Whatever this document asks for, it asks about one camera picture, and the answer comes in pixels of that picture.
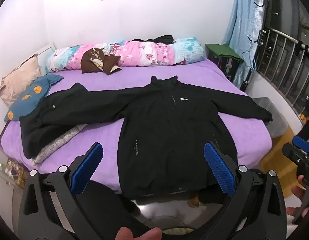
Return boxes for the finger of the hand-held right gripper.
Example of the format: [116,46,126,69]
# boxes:
[282,142,309,173]
[293,135,309,154]

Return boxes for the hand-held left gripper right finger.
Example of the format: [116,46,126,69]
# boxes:
[185,142,287,240]

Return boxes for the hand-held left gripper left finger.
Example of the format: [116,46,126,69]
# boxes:
[18,142,125,240]

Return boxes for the black jacket with white logo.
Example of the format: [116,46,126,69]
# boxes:
[42,75,273,200]

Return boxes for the light blue clothes hanger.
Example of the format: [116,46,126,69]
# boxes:
[249,51,260,71]

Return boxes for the black clothes heap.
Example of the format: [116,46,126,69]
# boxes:
[131,35,175,44]

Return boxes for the person's right hand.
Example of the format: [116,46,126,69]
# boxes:
[286,175,308,217]

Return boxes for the person's left hand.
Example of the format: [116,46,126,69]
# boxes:
[117,227,163,240]

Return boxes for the person's right leg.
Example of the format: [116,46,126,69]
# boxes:
[198,186,230,205]

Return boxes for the person's leg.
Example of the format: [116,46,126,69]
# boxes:
[198,186,230,205]
[78,180,141,217]

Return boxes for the person's left leg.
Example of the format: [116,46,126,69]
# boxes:
[78,180,141,217]

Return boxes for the grey fleece garment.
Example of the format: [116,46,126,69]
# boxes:
[32,124,88,165]

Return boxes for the yellow slipper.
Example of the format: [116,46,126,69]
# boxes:
[188,194,201,207]

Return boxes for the grey storage box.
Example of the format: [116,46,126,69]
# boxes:
[251,97,289,138]

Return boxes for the black fleece garment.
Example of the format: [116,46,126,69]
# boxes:
[19,82,89,159]

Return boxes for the metal railing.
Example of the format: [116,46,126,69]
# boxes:
[257,29,309,122]

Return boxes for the white nightstand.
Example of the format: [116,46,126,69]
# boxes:
[0,142,28,230]

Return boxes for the blue pillow with orange prints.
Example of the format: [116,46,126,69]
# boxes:
[4,74,64,122]

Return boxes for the purple bed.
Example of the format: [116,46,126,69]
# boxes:
[0,57,273,193]

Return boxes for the black storage box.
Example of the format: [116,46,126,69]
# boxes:
[210,55,245,87]

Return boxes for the brown printed cushion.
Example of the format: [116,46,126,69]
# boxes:
[81,47,120,75]

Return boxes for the beige pillow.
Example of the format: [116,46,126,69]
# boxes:
[0,54,41,108]

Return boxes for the rolled floral quilt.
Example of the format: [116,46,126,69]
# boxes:
[46,37,205,73]

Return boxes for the light blue curtain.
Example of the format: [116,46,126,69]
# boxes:
[221,0,267,91]

